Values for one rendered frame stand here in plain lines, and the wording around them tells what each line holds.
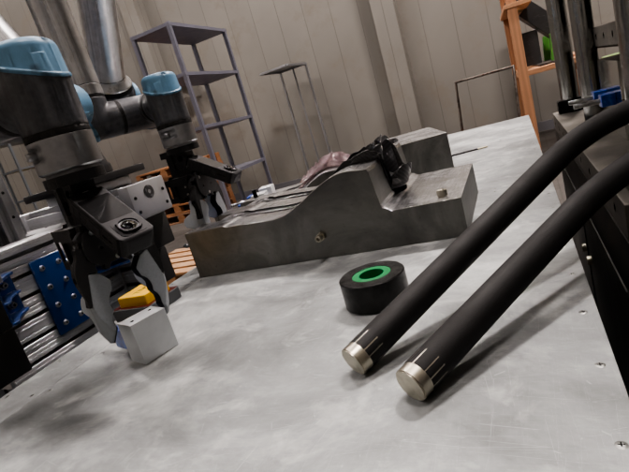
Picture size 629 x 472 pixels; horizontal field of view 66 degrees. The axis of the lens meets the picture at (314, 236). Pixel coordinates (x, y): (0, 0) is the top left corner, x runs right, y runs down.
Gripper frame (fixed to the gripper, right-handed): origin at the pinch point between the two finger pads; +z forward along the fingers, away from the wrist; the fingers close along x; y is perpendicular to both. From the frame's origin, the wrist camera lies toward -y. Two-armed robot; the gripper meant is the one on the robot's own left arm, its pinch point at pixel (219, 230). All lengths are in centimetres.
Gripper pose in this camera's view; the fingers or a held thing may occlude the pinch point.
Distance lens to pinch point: 111.8
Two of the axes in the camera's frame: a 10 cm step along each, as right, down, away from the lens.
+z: 2.8, 9.3, 2.3
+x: -3.2, 3.2, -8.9
